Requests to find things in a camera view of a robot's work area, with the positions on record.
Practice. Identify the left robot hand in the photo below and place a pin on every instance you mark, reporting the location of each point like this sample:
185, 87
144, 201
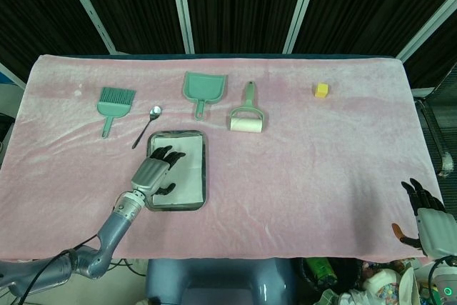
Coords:
151, 173

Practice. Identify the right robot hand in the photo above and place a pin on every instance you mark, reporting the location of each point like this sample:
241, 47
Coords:
432, 224

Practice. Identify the white paper sheet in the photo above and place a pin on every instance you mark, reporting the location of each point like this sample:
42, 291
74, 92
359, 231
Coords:
189, 176

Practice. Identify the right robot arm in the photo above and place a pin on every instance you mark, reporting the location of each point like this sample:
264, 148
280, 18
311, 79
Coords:
444, 278

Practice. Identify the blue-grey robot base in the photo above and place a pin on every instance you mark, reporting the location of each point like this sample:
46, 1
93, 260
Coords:
218, 280

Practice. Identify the metal tray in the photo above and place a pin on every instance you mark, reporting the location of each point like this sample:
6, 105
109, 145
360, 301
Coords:
204, 176

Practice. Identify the metal spoon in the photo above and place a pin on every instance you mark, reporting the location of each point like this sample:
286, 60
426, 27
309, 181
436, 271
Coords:
148, 124

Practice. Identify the green hand brush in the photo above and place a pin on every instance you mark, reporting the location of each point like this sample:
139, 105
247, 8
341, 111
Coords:
113, 105

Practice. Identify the green dustpan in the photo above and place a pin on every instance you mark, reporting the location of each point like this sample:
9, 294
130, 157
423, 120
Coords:
204, 90

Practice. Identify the green lint roller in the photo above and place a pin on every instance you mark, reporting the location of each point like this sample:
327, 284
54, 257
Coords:
248, 114

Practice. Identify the green bottle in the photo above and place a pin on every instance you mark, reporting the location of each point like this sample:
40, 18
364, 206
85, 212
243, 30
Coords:
321, 269

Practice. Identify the pink table cloth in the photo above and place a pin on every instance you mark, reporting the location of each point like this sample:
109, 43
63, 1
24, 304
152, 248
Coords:
285, 162

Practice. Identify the yellow cube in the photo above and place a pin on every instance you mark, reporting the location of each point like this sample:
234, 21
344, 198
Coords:
321, 90

